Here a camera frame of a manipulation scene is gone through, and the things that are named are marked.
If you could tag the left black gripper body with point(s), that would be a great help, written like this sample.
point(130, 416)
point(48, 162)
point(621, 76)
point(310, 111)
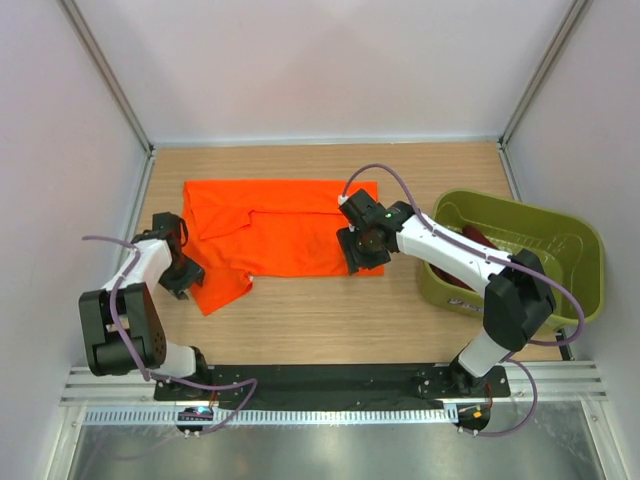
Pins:
point(183, 279)

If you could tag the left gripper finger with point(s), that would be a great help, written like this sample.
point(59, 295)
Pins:
point(179, 292)
point(197, 278)

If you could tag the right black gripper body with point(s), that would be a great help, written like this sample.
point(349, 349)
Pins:
point(360, 251)

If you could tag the orange t shirt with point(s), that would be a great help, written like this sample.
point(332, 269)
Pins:
point(240, 229)

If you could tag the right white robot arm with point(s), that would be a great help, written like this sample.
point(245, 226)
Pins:
point(517, 299)

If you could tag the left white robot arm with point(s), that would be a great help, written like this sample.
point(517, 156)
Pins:
point(121, 327)

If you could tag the maroon t shirt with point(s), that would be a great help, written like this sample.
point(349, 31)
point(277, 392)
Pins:
point(472, 233)

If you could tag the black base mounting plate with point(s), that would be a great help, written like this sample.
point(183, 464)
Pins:
point(355, 387)

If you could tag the olive green plastic basket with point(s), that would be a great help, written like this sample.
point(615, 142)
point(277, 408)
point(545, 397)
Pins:
point(571, 252)

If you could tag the slotted cable duct rail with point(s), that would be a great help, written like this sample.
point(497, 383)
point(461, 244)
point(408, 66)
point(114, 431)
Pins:
point(183, 416)

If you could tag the left aluminium corner post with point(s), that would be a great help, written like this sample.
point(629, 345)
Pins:
point(90, 44)

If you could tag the aluminium corner post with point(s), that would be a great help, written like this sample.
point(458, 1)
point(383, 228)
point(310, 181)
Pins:
point(90, 44)
point(569, 23)

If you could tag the aluminium frame rail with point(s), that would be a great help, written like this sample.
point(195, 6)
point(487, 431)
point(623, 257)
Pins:
point(546, 381)

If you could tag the right aluminium corner post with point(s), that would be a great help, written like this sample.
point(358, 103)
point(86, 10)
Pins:
point(569, 23)

